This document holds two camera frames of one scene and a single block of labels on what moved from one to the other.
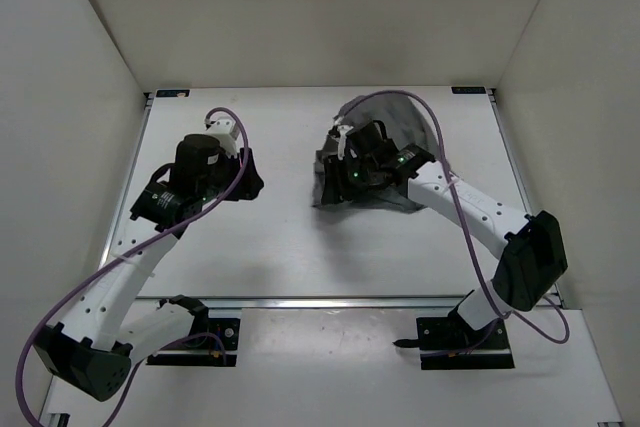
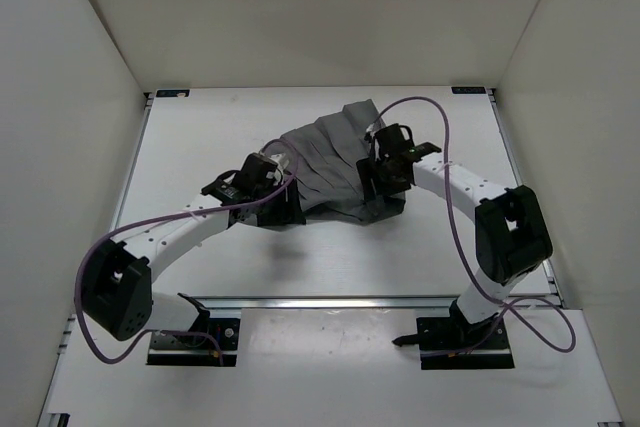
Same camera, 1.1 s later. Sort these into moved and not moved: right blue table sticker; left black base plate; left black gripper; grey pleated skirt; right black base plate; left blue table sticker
Moved: left black gripper; grey pleated skirt
Not moved: left black base plate; right black base plate; left blue table sticker; right blue table sticker
